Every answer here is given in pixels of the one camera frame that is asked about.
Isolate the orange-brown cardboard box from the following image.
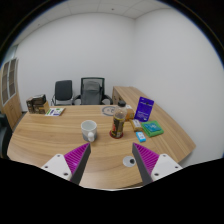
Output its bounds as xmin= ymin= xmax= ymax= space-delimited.
xmin=125 ymin=107 xmax=136 ymax=121

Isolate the green flat box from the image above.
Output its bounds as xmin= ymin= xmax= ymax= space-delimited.
xmin=140 ymin=120 xmax=165 ymax=138

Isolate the clear bottle with black cap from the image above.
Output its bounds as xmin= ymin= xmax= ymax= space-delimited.
xmin=110 ymin=100 xmax=128 ymax=139

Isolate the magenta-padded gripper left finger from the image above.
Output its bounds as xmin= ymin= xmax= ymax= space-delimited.
xmin=40 ymin=142 xmax=92 ymax=185

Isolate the small blue packet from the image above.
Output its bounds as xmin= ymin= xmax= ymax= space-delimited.
xmin=135 ymin=131 xmax=147 ymax=144

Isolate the white and grey mug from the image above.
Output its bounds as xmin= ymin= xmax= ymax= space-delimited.
xmin=80 ymin=119 xmax=99 ymax=143

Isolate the small yellow box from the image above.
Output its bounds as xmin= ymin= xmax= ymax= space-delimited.
xmin=130 ymin=118 xmax=144 ymax=132

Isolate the wooden side desk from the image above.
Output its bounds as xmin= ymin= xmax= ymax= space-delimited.
xmin=111 ymin=85 xmax=148 ymax=109

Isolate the dark brown box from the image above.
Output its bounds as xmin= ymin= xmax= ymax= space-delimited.
xmin=32 ymin=93 xmax=48 ymax=106

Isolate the black leather sofa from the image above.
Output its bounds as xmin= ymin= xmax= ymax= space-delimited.
xmin=0 ymin=113 xmax=13 ymax=160

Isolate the white and green leaflet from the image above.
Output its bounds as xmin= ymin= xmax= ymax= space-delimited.
xmin=44 ymin=107 xmax=67 ymax=117

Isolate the wooden cabinet with glass doors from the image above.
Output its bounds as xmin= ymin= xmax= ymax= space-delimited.
xmin=0 ymin=57 xmax=23 ymax=131

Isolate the mesh chair with grey back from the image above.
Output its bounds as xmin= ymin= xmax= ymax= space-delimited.
xmin=72 ymin=76 xmax=114 ymax=106

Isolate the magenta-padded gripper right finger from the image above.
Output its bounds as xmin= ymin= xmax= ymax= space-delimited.
xmin=131 ymin=142 xmax=184 ymax=186

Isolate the round desk cable grommet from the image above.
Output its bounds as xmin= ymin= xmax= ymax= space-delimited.
xmin=122 ymin=155 xmax=137 ymax=168

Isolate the purple standing pouch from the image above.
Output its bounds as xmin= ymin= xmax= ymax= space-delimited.
xmin=134 ymin=96 xmax=155 ymax=123

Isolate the black office chair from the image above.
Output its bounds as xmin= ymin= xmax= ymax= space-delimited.
xmin=50 ymin=79 xmax=74 ymax=107

